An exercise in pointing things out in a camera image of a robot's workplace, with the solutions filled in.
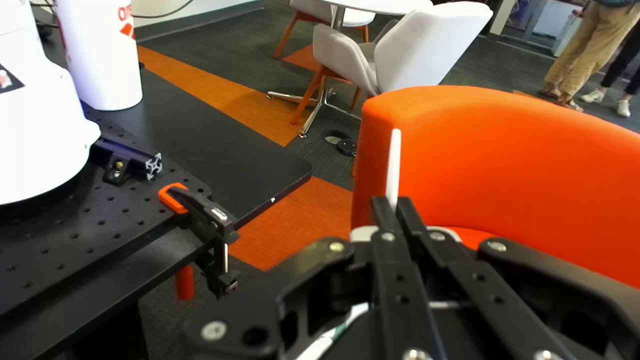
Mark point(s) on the black perforated mounting board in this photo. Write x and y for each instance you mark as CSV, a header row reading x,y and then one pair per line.
x,y
73,264

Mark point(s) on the small round white table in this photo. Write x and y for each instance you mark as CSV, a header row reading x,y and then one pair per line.
x,y
384,7

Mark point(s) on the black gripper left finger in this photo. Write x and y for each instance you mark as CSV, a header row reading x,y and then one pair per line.
x,y
403,312

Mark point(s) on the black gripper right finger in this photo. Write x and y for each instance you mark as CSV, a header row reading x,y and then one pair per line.
x,y
519,330

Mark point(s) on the person in dark clothes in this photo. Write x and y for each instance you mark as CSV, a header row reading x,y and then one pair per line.
x,y
630,48

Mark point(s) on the white water bottle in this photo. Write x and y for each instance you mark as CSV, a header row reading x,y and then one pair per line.
x,y
100,50

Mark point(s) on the white spoon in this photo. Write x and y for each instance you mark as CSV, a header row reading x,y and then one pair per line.
x,y
392,195

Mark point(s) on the orange armchair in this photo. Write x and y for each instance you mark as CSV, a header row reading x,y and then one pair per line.
x,y
493,163

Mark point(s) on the orange black clamp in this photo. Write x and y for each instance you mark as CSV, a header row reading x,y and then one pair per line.
x,y
214,227

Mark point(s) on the person with teal backpack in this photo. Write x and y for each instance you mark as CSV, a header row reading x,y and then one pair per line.
x,y
602,28

